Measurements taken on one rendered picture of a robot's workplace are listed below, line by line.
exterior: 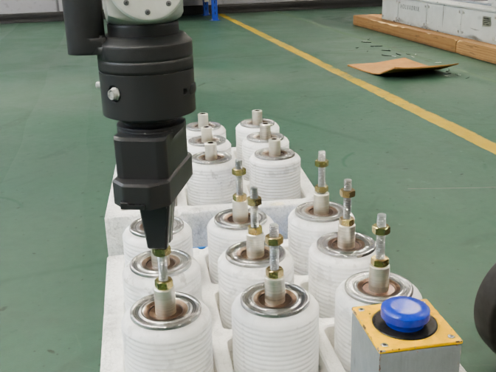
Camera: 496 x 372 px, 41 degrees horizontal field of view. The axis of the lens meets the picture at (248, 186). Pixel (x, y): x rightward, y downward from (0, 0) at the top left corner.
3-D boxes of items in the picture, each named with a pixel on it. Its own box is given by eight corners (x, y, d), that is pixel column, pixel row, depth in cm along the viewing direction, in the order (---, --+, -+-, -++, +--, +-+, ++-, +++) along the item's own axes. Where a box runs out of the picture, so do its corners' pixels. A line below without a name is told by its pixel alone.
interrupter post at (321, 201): (320, 209, 98) (320, 188, 97) (333, 214, 97) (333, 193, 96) (309, 214, 97) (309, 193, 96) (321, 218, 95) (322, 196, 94)
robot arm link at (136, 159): (185, 212, 60) (176, 80, 56) (83, 209, 61) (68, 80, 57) (213, 169, 72) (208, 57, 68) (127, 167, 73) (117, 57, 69)
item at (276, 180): (295, 232, 135) (295, 145, 129) (305, 252, 126) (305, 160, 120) (248, 235, 134) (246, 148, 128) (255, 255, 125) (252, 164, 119)
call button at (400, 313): (417, 313, 58) (418, 291, 58) (437, 337, 54) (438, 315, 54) (373, 318, 58) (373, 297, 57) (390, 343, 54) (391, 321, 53)
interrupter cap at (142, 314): (197, 293, 75) (196, 287, 75) (205, 328, 68) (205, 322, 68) (129, 300, 74) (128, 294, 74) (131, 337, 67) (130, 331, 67)
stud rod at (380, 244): (373, 275, 75) (375, 212, 72) (381, 274, 75) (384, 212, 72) (376, 280, 74) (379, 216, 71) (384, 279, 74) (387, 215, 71)
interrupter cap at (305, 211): (319, 201, 102) (319, 196, 102) (358, 214, 96) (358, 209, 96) (283, 214, 97) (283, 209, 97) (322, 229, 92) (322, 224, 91)
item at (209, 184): (237, 236, 134) (234, 149, 128) (243, 257, 125) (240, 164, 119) (189, 240, 133) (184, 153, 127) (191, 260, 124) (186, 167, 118)
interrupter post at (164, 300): (176, 307, 73) (174, 280, 71) (178, 318, 70) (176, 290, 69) (153, 309, 72) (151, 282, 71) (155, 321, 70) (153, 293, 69)
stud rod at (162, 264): (170, 297, 71) (165, 232, 69) (168, 302, 70) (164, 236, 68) (161, 297, 71) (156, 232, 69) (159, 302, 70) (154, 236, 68)
